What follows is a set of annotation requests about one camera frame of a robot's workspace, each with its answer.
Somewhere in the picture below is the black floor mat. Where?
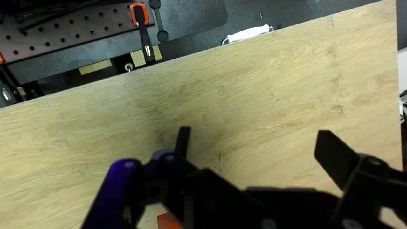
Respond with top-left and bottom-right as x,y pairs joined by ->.
147,0 -> 227,42

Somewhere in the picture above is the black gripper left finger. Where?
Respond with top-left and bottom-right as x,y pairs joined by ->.
81,126 -> 272,229

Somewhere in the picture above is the orange cube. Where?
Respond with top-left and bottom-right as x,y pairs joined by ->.
156,212 -> 182,229

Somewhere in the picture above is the orange black bar clamp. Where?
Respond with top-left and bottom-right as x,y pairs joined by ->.
128,2 -> 155,64

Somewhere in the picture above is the white cable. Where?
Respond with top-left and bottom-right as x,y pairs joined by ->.
220,23 -> 274,45

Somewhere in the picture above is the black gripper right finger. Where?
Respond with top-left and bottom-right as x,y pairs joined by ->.
314,129 -> 407,229

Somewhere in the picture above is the dark perforated metal board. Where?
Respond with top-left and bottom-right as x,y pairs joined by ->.
0,0 -> 136,63

